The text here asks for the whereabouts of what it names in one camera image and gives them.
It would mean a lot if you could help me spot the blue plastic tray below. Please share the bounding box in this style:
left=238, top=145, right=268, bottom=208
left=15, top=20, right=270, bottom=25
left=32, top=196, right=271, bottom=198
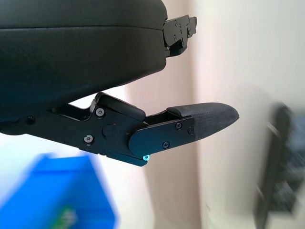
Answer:
left=0, top=154, right=123, bottom=229

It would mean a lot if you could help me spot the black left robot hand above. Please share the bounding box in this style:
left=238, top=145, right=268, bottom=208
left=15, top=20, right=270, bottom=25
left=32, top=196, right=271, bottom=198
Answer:
left=0, top=0, right=240, bottom=167

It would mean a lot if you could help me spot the dark background furniture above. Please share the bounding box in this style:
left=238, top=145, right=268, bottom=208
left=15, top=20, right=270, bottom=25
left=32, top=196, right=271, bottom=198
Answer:
left=253, top=102, right=305, bottom=229

